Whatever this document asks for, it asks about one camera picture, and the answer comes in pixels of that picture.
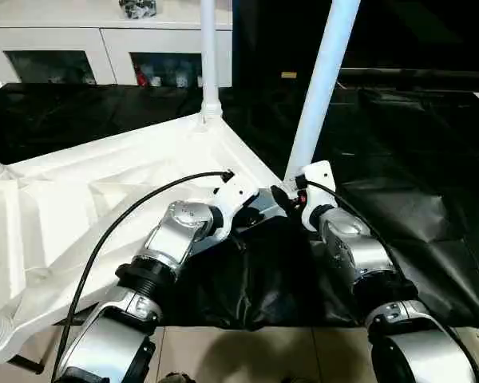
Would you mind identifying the white plastic table top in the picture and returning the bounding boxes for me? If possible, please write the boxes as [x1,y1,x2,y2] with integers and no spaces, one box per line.
[0,112,293,365]

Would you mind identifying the black plastic mat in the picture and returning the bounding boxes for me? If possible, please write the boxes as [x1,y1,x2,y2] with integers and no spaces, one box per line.
[0,80,479,330]

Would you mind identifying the grey and black robot foot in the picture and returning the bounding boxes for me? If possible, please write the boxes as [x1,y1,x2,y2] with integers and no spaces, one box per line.
[158,371,197,383]

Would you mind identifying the black low shelf board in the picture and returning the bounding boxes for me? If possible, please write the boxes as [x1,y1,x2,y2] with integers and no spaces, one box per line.
[338,67,479,82]

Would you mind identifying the grey crumpled object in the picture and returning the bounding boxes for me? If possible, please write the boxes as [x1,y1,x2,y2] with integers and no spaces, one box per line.
[119,0,158,20]

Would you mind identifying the white sideboard cabinet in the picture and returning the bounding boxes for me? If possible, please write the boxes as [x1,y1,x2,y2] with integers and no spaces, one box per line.
[0,0,234,88]

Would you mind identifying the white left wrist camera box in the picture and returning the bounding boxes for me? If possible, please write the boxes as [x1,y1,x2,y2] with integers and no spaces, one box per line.
[211,172,261,234]

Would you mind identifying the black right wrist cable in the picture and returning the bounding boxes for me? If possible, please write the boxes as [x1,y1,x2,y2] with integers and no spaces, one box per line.
[302,179,479,377]

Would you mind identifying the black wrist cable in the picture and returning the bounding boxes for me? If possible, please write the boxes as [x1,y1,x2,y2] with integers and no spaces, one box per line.
[51,169,236,377]
[302,179,479,377]

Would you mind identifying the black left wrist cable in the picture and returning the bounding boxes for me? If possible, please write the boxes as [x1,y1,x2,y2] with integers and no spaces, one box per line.
[51,169,236,377]

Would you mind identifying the black folding table frame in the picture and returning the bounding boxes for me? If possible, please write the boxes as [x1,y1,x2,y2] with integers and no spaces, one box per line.
[6,355,46,376]

